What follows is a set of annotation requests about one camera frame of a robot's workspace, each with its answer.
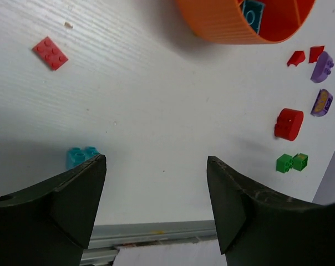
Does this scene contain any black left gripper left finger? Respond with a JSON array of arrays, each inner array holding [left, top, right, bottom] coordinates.
[[0, 154, 106, 265]]

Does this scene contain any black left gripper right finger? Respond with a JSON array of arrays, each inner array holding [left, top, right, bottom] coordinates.
[[206, 156, 335, 265]]

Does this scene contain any small teal lego brick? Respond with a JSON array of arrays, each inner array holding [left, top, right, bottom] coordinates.
[[65, 146, 99, 170]]

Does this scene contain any purple printed lego brick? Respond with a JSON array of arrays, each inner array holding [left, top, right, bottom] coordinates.
[[311, 89, 333, 117]]

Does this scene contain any teal arched lego brick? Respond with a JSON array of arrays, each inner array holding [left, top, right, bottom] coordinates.
[[241, 1, 266, 34]]

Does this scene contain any white foam board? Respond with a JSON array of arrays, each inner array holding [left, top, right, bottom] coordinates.
[[113, 240, 227, 266]]

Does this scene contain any green lego brick left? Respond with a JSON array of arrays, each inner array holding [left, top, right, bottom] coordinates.
[[276, 154, 293, 173]]

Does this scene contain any green lego brick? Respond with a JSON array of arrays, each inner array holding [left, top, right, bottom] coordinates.
[[276, 154, 293, 173], [293, 153, 308, 171]]

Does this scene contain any green lego brick right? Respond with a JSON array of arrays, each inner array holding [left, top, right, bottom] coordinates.
[[293, 153, 308, 171]]

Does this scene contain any red rounded lego brick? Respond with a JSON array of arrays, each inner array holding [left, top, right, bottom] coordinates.
[[274, 108, 304, 141]]

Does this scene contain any purple lego brick with studs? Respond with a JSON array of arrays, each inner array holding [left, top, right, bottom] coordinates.
[[311, 51, 334, 83]]

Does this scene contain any flat red lego plate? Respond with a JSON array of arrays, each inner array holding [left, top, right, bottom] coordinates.
[[32, 37, 68, 71]]

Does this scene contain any small red lego slope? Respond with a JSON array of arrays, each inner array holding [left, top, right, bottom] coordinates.
[[287, 50, 306, 67], [308, 45, 325, 64]]

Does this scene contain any orange round divided container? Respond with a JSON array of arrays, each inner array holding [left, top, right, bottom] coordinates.
[[176, 1, 315, 44]]

